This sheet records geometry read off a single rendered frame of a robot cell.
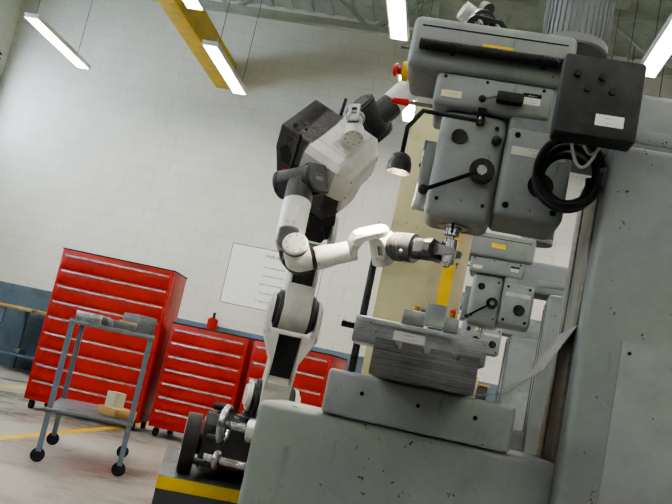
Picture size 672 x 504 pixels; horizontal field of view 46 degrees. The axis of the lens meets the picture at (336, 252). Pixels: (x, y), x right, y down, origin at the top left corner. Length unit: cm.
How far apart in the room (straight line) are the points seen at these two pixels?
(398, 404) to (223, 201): 1005
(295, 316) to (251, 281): 884
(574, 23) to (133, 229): 1038
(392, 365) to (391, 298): 232
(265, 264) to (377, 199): 189
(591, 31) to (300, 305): 132
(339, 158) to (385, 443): 98
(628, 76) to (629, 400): 80
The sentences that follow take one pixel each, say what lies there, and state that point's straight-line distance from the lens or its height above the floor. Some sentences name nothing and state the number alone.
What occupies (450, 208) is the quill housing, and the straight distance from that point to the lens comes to 228.
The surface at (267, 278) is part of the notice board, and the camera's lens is 1167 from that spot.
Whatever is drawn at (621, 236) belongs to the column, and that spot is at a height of 131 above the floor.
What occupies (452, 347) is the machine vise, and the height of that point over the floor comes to 95.
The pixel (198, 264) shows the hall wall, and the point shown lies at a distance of 1196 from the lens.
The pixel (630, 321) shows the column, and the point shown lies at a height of 110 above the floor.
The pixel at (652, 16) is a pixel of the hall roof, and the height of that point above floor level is 616.
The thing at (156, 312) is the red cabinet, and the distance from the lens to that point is 734.
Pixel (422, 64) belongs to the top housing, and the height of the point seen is 174.
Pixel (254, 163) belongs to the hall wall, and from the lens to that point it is 1210.
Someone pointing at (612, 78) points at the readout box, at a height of 167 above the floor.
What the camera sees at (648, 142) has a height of 162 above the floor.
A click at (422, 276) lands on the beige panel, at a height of 140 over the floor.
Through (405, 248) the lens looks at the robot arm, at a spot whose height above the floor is 122.
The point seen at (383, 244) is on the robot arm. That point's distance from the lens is 242.
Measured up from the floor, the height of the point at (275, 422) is 66.
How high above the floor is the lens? 80
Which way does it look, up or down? 9 degrees up
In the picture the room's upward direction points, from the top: 12 degrees clockwise
